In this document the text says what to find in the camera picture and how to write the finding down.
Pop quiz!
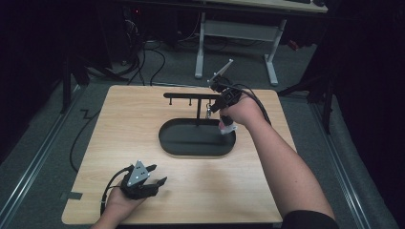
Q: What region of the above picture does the grey tape patch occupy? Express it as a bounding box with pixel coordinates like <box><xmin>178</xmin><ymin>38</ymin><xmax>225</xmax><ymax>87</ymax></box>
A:
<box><xmin>59</xmin><ymin>191</ymin><xmax>84</xmax><ymax>201</ymax></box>

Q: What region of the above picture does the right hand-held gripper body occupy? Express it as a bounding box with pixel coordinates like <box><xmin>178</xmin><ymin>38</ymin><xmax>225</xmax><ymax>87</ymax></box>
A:
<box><xmin>206</xmin><ymin>58</ymin><xmax>244</xmax><ymax>111</ymax></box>

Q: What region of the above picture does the plush toy keychain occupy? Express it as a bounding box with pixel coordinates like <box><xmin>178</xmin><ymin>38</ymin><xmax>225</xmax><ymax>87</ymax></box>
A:
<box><xmin>218</xmin><ymin>114</ymin><xmax>239</xmax><ymax>135</ymax></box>

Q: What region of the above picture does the black metal stand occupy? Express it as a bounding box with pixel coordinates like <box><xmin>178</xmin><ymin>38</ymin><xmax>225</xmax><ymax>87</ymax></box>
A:
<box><xmin>59</xmin><ymin>53</ymin><xmax>130</xmax><ymax>115</ymax></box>
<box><xmin>276</xmin><ymin>71</ymin><xmax>336</xmax><ymax>135</ymax></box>

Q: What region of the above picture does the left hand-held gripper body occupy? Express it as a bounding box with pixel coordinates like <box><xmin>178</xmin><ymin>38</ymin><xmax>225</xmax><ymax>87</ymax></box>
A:
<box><xmin>119</xmin><ymin>159</ymin><xmax>160</xmax><ymax>201</ymax></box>

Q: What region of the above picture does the bundle of black cables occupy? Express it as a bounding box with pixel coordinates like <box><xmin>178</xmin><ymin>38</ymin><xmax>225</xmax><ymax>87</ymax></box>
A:
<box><xmin>118</xmin><ymin>6</ymin><xmax>168</xmax><ymax>87</ymax></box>

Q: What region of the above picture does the person's right hand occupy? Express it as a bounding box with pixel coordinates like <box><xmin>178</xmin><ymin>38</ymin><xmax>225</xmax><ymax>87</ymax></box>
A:
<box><xmin>219</xmin><ymin>93</ymin><xmax>267</xmax><ymax>129</ymax></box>

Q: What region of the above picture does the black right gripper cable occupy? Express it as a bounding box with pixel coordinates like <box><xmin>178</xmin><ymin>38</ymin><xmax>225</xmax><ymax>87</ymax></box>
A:
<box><xmin>227</xmin><ymin>82</ymin><xmax>272</xmax><ymax>126</ymax></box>

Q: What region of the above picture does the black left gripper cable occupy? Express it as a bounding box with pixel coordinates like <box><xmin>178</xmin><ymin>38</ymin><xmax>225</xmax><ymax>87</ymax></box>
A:
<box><xmin>99</xmin><ymin>164</ymin><xmax>136</xmax><ymax>218</ymax></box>

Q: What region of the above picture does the black sleeve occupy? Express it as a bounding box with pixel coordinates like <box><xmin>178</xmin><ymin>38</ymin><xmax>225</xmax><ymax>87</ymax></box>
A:
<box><xmin>281</xmin><ymin>209</ymin><xmax>341</xmax><ymax>229</ymax></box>

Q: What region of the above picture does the white-framed desk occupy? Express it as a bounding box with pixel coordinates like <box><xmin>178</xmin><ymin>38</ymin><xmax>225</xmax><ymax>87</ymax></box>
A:
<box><xmin>194</xmin><ymin>0</ymin><xmax>330</xmax><ymax>88</ymax></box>

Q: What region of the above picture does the black floor cable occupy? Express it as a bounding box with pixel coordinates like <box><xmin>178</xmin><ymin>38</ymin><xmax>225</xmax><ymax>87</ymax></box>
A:
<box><xmin>69</xmin><ymin>108</ymin><xmax>102</xmax><ymax>175</ymax></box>

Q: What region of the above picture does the aluminium floor rail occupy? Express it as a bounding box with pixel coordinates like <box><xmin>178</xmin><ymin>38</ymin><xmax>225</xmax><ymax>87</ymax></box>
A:
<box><xmin>0</xmin><ymin>85</ymin><xmax>88</xmax><ymax>225</ymax></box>
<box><xmin>309</xmin><ymin>101</ymin><xmax>373</xmax><ymax>229</ymax></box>

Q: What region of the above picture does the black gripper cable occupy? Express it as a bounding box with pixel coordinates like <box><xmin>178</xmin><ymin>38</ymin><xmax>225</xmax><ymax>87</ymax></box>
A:
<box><xmin>99</xmin><ymin>164</ymin><xmax>136</xmax><ymax>218</ymax></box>
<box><xmin>227</xmin><ymin>82</ymin><xmax>272</xmax><ymax>126</ymax></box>

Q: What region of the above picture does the person's left hand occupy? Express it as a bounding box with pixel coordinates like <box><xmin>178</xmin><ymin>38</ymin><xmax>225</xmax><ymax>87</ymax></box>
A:
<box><xmin>106</xmin><ymin>186</ymin><xmax>148</xmax><ymax>221</ymax></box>

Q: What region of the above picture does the black key rack with tray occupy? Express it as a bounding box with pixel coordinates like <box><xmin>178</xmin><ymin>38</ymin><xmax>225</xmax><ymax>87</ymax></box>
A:
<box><xmin>158</xmin><ymin>92</ymin><xmax>238</xmax><ymax>157</ymax></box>

